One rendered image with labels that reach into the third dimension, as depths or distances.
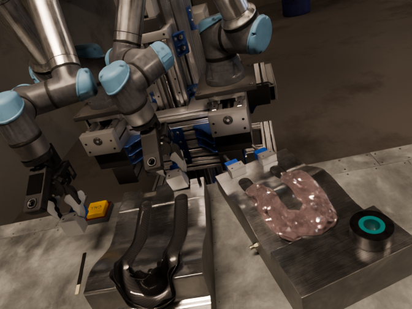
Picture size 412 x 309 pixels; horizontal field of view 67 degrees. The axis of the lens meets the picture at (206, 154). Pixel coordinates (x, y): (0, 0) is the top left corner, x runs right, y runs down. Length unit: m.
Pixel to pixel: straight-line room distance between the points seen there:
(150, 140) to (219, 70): 0.44
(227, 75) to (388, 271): 0.77
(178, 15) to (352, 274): 1.05
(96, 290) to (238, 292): 0.31
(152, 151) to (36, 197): 0.29
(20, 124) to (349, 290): 0.76
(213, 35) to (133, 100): 0.45
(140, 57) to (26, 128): 0.31
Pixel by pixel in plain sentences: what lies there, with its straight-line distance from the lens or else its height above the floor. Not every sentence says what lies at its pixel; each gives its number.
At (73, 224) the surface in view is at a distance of 0.92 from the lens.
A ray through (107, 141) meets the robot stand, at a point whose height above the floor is 0.96.
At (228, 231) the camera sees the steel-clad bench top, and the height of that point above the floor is 0.80.
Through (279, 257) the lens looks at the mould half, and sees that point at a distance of 0.69.
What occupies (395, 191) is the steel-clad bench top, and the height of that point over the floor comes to 0.80.
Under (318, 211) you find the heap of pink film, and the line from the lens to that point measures 0.79.
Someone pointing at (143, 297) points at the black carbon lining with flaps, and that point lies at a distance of 0.76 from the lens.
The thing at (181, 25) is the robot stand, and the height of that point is 1.24.
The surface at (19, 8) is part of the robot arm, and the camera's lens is 1.15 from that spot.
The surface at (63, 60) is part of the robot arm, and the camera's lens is 0.87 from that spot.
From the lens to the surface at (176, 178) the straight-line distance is 0.91.
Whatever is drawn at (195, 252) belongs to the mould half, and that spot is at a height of 0.93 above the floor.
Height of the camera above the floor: 1.47
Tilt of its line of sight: 33 degrees down
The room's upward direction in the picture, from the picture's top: 16 degrees counter-clockwise
